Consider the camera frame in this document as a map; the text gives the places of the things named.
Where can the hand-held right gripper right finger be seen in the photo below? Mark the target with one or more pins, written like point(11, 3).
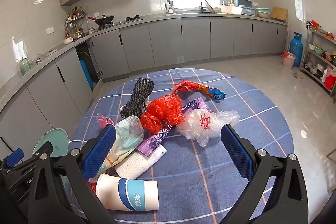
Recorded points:
point(236, 150)

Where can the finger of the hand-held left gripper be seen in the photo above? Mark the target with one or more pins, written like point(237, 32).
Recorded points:
point(32, 161)
point(14, 157)

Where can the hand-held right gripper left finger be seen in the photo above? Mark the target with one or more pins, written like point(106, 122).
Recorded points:
point(101, 152)

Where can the teal clear plastic bag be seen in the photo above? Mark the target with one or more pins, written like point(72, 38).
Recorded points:
point(126, 134)

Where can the teal trash bin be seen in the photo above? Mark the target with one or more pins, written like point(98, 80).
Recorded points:
point(56, 140)

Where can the pink plastic wrap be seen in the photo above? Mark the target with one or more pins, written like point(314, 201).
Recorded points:
point(103, 120)

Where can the clear red-printed plastic bag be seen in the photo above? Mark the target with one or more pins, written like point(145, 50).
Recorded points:
point(207, 124)

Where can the white blue paper cup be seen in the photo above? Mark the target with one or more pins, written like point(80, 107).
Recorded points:
point(110, 190)

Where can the white foam cloth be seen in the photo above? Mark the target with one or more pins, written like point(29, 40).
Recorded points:
point(139, 165)

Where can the purple snack wrapper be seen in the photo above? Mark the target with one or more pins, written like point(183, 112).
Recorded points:
point(157, 138)

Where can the black speckled mesh scrubber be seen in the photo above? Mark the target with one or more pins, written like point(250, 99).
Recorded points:
point(137, 95)

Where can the red plastic bag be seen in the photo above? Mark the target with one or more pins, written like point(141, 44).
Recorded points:
point(162, 111)

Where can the red orange blue wrapper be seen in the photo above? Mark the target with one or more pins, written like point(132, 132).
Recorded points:
point(189, 87)

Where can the blue plaid tablecloth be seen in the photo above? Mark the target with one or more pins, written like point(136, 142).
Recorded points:
point(210, 176)

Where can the blue gas cylinder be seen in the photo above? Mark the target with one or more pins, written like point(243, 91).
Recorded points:
point(86, 72)
point(296, 51)

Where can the green kettle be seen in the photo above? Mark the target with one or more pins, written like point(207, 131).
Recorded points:
point(25, 66)

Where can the small metal cup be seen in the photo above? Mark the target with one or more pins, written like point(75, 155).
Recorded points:
point(38, 60)

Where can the white plastic bucket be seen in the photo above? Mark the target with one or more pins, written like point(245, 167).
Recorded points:
point(288, 60)

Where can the white bowl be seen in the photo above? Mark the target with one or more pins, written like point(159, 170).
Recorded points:
point(68, 41)

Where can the red plastic container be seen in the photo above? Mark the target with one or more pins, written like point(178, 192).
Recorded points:
point(330, 82)

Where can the metal spice rack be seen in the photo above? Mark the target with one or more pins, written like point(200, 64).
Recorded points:
point(76, 27)

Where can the black wok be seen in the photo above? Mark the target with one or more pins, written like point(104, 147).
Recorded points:
point(106, 19)

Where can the gas stove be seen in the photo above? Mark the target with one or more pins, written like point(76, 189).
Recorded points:
point(131, 19)

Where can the teal basin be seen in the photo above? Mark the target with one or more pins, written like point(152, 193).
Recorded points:
point(263, 12)

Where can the white basin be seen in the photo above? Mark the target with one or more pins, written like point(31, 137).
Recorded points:
point(231, 9)

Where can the metal shelf rack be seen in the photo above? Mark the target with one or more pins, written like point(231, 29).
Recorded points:
point(317, 32)

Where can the wooden cutting board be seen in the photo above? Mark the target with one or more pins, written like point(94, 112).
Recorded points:
point(279, 13)

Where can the light blue bread box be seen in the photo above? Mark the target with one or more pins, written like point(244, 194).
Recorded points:
point(245, 3)

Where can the grey leaning tray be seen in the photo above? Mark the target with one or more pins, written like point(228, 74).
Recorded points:
point(209, 5)

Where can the metal faucet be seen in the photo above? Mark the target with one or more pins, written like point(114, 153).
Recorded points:
point(200, 2)

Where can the knife rack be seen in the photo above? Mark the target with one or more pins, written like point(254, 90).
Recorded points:
point(169, 6)

